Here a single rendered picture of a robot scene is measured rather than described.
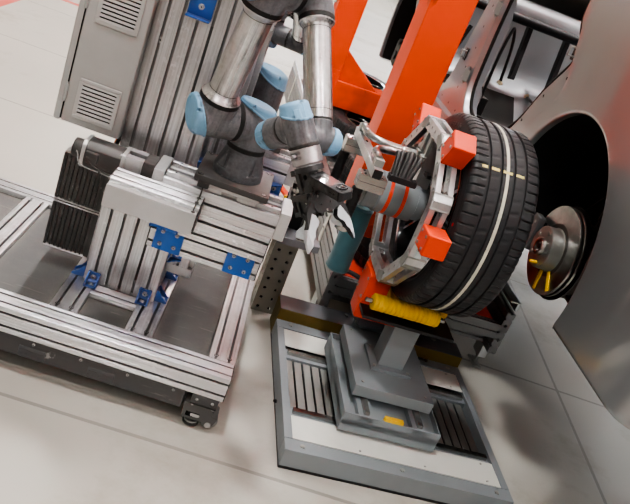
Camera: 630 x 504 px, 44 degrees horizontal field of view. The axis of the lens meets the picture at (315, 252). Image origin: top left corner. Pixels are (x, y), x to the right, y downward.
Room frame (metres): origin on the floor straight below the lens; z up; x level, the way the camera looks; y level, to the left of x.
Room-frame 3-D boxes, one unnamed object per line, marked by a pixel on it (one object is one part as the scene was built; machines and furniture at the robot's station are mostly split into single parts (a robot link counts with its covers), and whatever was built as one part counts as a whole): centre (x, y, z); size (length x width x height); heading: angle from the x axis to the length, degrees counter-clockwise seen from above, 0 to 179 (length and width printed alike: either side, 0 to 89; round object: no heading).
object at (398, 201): (2.51, -0.17, 0.85); 0.21 x 0.14 x 0.14; 104
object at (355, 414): (2.53, -0.41, 0.13); 0.50 x 0.36 x 0.10; 14
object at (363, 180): (2.32, -0.08, 0.93); 0.09 x 0.05 x 0.05; 104
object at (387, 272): (2.53, -0.23, 0.85); 0.54 x 0.07 x 0.54; 14
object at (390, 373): (2.57, -0.40, 0.32); 0.40 x 0.30 x 0.28; 14
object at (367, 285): (2.54, -0.27, 0.48); 0.16 x 0.12 x 0.17; 104
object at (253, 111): (2.22, 0.31, 0.98); 0.13 x 0.12 x 0.14; 128
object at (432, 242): (2.23, -0.32, 0.85); 0.09 x 0.08 x 0.07; 14
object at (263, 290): (3.03, 0.13, 0.21); 0.10 x 0.10 x 0.42; 14
